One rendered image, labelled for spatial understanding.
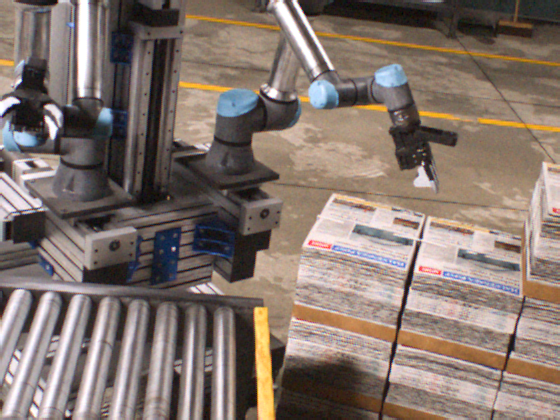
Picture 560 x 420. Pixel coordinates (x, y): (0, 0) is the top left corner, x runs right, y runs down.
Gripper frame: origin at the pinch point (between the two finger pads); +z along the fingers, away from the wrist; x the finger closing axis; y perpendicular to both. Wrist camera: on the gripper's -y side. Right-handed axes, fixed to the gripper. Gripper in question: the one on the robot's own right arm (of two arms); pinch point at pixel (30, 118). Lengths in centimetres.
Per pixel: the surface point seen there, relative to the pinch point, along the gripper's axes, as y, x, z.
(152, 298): 39, -34, -3
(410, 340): 47, -105, -11
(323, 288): 42, -82, -23
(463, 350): 45, -118, -5
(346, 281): 37, -86, -20
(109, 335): 41.2, -23.5, 11.5
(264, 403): 35, -51, 39
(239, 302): 37, -53, -1
